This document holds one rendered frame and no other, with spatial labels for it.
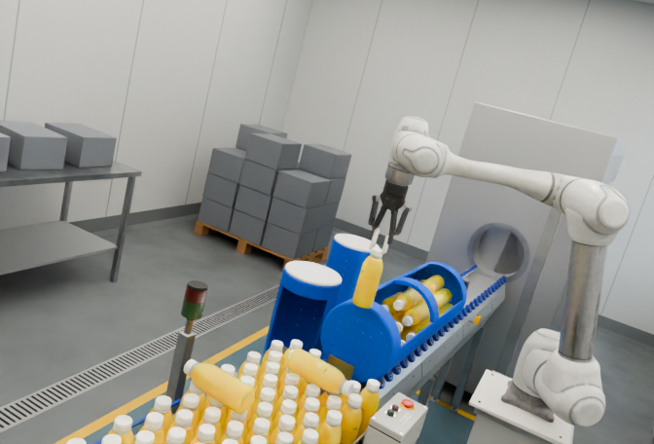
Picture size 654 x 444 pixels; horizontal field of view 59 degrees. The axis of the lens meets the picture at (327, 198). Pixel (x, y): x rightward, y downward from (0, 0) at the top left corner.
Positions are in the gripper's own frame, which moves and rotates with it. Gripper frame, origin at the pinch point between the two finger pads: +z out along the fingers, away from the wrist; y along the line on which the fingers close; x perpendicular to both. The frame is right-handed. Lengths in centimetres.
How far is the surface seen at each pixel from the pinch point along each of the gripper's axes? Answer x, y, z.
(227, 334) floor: -148, 142, 153
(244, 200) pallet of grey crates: -297, 251, 105
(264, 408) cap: 55, -1, 36
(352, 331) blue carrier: -3.0, 1.5, 34.8
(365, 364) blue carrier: -2.5, -6.3, 43.7
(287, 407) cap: 49, -5, 37
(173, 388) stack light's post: 44, 36, 55
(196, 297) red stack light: 44, 35, 24
